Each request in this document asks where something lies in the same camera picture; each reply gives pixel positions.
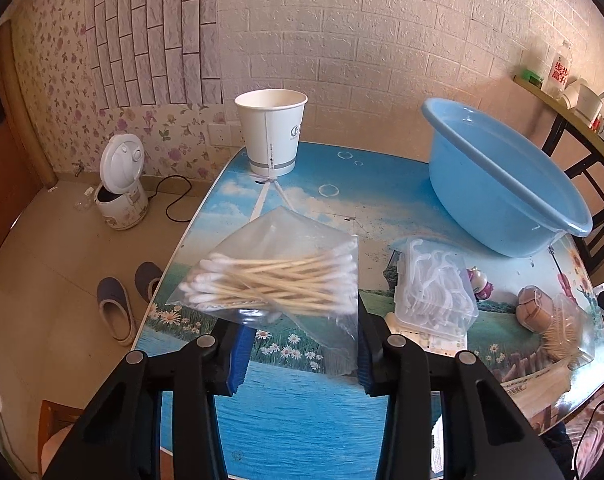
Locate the toothpick box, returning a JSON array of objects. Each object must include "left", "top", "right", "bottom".
[{"left": 543, "top": 294, "right": 595, "bottom": 370}]

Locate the pink earbud case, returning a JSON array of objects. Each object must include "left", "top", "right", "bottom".
[{"left": 516, "top": 286, "right": 554, "bottom": 333}]

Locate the purple white small toy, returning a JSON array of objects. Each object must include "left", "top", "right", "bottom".
[{"left": 467, "top": 266, "right": 494, "bottom": 300}]

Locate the floss pick box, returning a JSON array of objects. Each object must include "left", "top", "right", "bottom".
[{"left": 385, "top": 236, "right": 479, "bottom": 356}]

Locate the cotton swab bag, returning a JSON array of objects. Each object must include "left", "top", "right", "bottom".
[{"left": 166, "top": 207, "right": 358, "bottom": 376}]

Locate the side folding table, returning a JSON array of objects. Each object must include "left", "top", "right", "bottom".
[{"left": 512, "top": 76, "right": 604, "bottom": 274}]

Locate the blue plastic basin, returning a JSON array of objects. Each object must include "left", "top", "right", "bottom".
[{"left": 421, "top": 98, "right": 593, "bottom": 258}]

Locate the grey slipper right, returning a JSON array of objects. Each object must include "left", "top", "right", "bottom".
[{"left": 134, "top": 261, "right": 163, "bottom": 304}]

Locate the white mug with spoon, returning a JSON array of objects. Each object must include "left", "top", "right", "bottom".
[{"left": 562, "top": 79, "right": 604, "bottom": 127}]

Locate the clear bottle red label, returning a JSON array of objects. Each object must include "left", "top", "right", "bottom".
[{"left": 547, "top": 40, "right": 572, "bottom": 98}]

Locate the green small box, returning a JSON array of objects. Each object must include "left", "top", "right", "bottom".
[{"left": 520, "top": 68, "right": 543, "bottom": 88}]

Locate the white rice cooker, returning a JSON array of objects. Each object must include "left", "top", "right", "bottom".
[{"left": 94, "top": 132, "right": 149, "bottom": 231}]

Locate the white paper cup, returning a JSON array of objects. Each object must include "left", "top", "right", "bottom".
[{"left": 235, "top": 89, "right": 307, "bottom": 179}]

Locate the black power cable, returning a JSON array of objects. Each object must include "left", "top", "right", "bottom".
[{"left": 144, "top": 173, "right": 196, "bottom": 224}]

